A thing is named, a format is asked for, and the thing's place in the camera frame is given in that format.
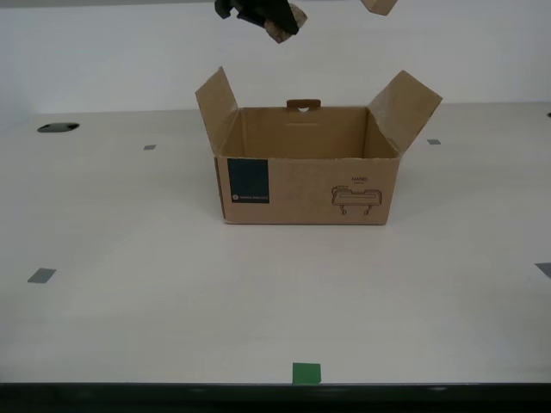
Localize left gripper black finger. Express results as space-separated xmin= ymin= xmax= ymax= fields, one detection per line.
xmin=214 ymin=0 xmax=238 ymax=21
xmin=234 ymin=0 xmax=300 ymax=36

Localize small speckled pinkish rock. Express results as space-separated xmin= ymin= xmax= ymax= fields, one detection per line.
xmin=263 ymin=2 xmax=309 ymax=46

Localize light wooden block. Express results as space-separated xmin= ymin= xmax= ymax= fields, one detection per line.
xmin=359 ymin=0 xmax=399 ymax=17

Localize open brown cardboard box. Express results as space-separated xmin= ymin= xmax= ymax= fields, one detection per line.
xmin=194 ymin=65 xmax=443 ymax=226

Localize black table edge trim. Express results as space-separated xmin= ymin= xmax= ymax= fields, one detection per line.
xmin=0 ymin=381 xmax=551 ymax=402

